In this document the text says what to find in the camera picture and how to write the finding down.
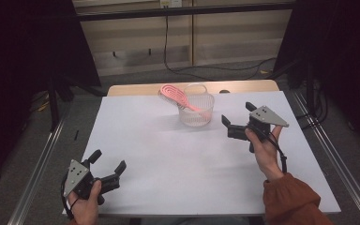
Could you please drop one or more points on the aluminium floor rail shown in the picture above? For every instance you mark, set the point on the aluminium floor rail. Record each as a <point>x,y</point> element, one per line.
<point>337,162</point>
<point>37,168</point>

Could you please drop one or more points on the person's right hand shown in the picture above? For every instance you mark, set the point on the person's right hand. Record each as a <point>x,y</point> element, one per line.
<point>267,156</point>

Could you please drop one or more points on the clear plastic cup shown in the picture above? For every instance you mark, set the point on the clear plastic cup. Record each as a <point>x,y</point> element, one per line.
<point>197,112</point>

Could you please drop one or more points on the white table cover sheet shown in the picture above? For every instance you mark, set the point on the white table cover sheet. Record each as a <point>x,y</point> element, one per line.
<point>175,168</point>

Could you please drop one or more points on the black curtain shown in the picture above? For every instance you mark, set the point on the black curtain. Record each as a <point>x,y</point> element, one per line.
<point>28,62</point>
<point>340,62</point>

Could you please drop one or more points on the pink hairbrush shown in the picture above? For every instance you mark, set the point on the pink hairbrush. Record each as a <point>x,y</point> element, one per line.
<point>175,93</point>

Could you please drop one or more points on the person's left hand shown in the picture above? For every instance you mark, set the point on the person's left hand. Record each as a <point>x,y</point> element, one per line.
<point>86,207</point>

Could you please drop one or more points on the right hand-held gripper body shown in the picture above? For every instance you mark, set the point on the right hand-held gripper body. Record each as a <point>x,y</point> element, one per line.
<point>259,123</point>

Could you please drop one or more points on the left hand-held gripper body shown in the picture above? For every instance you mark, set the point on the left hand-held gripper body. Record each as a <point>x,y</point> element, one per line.
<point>78,178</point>

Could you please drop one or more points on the black metal stand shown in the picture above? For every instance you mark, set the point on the black metal stand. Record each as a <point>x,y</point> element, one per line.
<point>53,103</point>

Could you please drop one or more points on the wooden table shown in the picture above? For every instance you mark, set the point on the wooden table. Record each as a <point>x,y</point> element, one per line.
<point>137,89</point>

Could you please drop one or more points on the white wall socket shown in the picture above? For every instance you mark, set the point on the white wall socket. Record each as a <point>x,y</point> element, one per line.
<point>170,3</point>

